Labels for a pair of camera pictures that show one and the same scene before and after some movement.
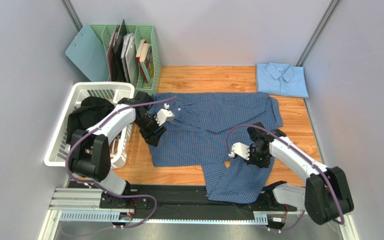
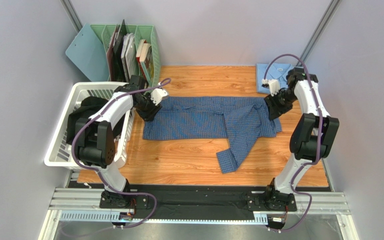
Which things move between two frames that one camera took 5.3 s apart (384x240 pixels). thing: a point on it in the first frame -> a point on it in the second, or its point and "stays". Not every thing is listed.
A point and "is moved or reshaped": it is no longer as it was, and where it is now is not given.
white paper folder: x=129 y=58 stays
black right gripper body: x=258 y=160 -> x=276 y=107
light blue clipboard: x=88 y=54 stays
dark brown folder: x=116 y=64 stays
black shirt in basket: x=92 y=110 stays
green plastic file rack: x=133 y=55 stays
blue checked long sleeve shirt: x=206 y=126 is moved or reshaped
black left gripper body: x=148 y=125 -> x=147 y=109
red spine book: x=138 y=58 stays
